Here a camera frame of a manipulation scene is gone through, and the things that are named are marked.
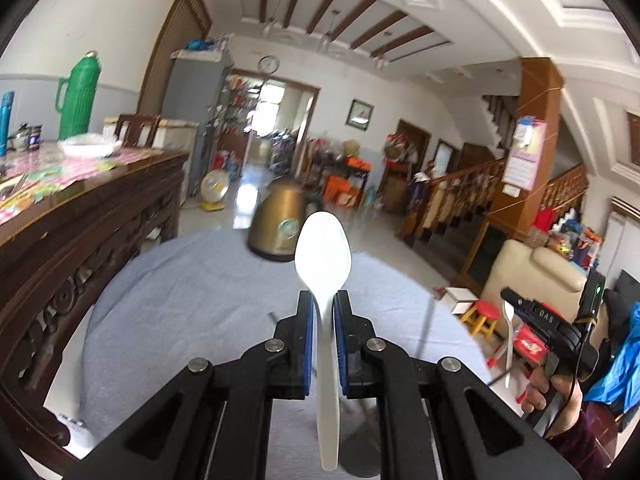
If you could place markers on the beige sofa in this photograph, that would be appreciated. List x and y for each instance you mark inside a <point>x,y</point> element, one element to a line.
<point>525,270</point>

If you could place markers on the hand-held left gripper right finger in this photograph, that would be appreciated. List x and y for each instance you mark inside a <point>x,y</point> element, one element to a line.
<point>340,340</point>

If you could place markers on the green thermos jug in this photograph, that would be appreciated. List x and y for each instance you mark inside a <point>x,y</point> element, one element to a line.
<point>80,100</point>

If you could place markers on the blue bag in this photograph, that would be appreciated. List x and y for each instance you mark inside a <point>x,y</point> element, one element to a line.
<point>200,46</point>

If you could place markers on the pile of colourful toys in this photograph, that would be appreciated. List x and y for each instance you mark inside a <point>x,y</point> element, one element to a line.
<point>570,240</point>

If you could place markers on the hanging bags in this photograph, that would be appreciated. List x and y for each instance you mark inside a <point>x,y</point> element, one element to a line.
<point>400,147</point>

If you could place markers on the wooden stair railing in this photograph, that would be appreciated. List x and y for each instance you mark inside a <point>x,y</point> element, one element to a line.
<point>465,185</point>

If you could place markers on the wooden chair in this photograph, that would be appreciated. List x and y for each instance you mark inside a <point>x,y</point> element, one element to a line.
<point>137,130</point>

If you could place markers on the dark glass jar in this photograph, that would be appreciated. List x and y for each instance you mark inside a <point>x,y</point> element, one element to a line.
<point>35,137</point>

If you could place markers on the teal flask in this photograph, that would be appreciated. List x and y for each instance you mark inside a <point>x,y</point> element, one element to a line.
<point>6,125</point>

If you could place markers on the grey refrigerator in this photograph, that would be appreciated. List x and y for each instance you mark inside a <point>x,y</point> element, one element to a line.
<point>190,90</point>

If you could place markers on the carved wooden sideboard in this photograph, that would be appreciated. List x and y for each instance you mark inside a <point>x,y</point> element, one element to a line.
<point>75,240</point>

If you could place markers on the clear lidded jar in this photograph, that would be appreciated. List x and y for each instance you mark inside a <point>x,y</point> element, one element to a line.
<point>20,137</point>

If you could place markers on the brown wooden door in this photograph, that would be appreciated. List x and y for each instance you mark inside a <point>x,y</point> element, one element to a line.
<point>175,35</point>

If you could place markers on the glass pendant lamp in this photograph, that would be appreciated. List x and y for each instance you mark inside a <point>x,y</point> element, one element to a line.
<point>383,57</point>
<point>329,40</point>
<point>272,22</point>

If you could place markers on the small yellow fan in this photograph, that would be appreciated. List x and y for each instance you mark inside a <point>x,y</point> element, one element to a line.
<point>216,187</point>

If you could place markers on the dark wooden dining table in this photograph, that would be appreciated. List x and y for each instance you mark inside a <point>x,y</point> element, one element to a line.
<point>345,170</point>

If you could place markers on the round wall clock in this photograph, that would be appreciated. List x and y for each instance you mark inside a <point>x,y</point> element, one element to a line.
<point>269,64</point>

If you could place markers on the orange cardboard box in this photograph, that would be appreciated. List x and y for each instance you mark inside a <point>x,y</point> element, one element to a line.
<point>340,192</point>

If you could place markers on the wooden pillar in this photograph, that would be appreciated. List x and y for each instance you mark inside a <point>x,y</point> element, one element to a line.
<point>537,95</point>

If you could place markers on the small white stool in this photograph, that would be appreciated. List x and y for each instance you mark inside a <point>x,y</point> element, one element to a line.
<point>462,297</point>

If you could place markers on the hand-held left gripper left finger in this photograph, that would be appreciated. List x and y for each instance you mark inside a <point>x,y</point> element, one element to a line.
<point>311,340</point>

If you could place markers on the pink checked table cover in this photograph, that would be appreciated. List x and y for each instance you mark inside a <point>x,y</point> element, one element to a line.
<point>75,167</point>

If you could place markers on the person's right forearm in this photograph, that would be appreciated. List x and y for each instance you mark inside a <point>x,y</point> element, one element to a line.
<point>585,450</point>

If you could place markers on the wall calendar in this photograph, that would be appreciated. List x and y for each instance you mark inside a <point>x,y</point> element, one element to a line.
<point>522,160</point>

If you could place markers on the white chest freezer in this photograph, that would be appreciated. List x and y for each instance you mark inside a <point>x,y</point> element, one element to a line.
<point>175,132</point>

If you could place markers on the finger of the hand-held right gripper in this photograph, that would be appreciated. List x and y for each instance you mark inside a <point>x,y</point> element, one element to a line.
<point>515,300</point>

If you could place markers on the blue plastic cloth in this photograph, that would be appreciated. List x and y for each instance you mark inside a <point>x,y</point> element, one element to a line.
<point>615,375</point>

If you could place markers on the white wall switch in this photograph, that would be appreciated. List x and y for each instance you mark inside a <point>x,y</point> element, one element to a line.
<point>510,190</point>

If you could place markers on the red plastic chair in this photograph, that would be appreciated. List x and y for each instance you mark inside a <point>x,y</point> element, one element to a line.
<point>530,345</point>

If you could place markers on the person's right hand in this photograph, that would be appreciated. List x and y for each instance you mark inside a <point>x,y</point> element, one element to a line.
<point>567,400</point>

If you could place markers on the bronze electric kettle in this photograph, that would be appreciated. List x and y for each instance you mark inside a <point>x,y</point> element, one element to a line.
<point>277,220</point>

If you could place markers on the red stool with yellow legs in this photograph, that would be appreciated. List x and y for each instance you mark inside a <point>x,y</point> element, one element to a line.
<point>482,310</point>

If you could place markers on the white bowl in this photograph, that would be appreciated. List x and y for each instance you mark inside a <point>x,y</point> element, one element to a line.
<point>90,146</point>

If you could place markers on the white plastic spoon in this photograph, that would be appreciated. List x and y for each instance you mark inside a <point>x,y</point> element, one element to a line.
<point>509,340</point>
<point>322,250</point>

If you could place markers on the framed wall picture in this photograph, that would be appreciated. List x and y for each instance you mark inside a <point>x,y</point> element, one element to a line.
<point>360,114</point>

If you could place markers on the shelf of bottles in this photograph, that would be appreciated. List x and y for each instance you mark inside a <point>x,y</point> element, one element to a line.
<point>237,105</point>

